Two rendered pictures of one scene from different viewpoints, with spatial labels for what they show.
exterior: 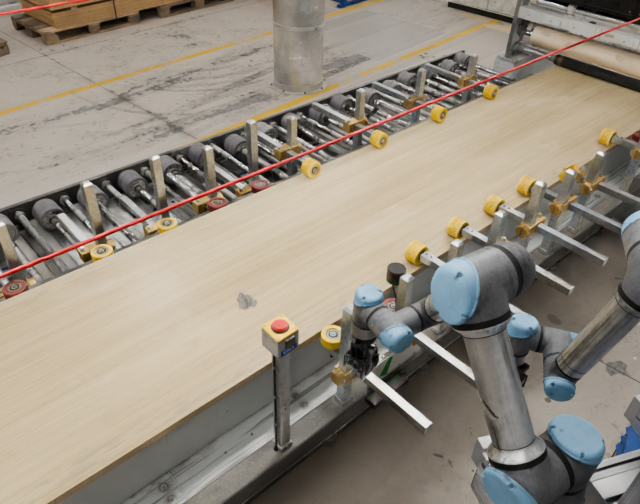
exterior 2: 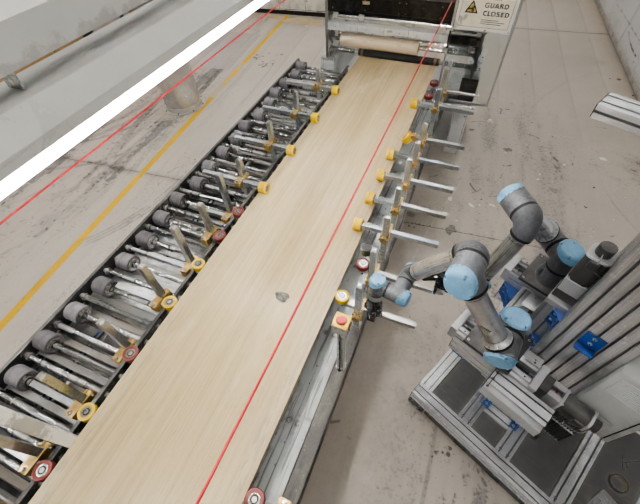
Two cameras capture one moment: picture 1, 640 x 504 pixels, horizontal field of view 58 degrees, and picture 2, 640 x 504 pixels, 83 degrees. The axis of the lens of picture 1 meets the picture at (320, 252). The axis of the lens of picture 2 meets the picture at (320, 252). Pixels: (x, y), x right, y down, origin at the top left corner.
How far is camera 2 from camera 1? 0.66 m
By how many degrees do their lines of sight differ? 20
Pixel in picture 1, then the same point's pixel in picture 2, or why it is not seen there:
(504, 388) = (492, 317)
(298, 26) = not seen: hidden behind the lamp
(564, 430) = (511, 317)
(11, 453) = (212, 457)
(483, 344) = (479, 302)
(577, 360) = (492, 271)
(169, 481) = (290, 414)
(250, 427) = (313, 362)
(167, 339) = (253, 342)
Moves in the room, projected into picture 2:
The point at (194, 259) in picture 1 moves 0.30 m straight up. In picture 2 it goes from (232, 281) to (219, 249)
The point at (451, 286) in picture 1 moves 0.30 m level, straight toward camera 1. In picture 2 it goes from (461, 283) to (500, 370)
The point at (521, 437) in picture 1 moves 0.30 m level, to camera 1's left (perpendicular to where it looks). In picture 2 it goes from (503, 335) to (436, 368)
